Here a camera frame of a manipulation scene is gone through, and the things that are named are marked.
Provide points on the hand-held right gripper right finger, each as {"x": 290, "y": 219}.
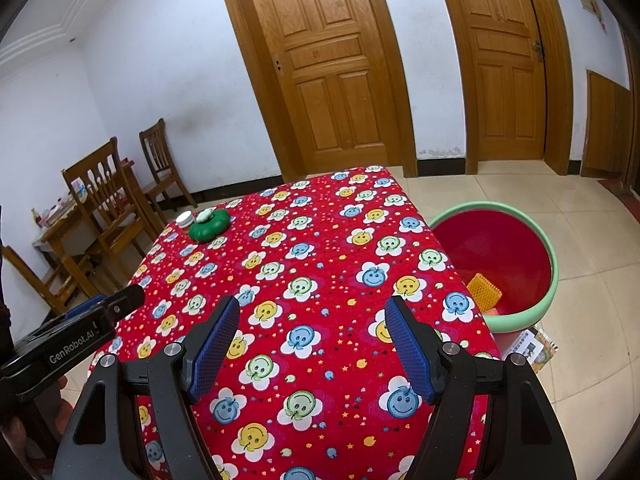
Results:
{"x": 410, "y": 350}

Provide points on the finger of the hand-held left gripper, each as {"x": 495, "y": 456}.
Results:
{"x": 125, "y": 301}
{"x": 85, "y": 306}

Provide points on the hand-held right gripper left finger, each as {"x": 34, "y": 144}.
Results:
{"x": 215, "y": 350}

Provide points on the orange cardboard box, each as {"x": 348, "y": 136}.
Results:
{"x": 492, "y": 311}

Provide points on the yellow foam fruit net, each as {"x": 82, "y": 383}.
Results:
{"x": 485, "y": 290}

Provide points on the red basin with green rim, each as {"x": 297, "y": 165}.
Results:
{"x": 490, "y": 245}

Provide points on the wooden dining chair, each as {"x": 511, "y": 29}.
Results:
{"x": 102, "y": 180}
{"x": 157, "y": 155}
{"x": 47, "y": 285}

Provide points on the wooden dining table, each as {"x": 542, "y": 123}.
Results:
{"x": 60, "y": 232}

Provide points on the white jar with orange label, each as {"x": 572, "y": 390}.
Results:
{"x": 184, "y": 218}

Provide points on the green flower-shaped container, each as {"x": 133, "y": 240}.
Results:
{"x": 207, "y": 231}

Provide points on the red smiley flower tablecloth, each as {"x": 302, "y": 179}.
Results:
{"x": 325, "y": 270}

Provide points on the printed paper on floor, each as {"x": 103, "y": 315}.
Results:
{"x": 530, "y": 347}

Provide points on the low wooden cabinet door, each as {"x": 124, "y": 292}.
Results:
{"x": 605, "y": 125}

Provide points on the wooden panel door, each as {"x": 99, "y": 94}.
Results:
{"x": 325, "y": 60}

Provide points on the wooden door with brass lock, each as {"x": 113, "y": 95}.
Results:
{"x": 505, "y": 60}

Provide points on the wall paper notice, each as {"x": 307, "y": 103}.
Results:
{"x": 592, "y": 5}

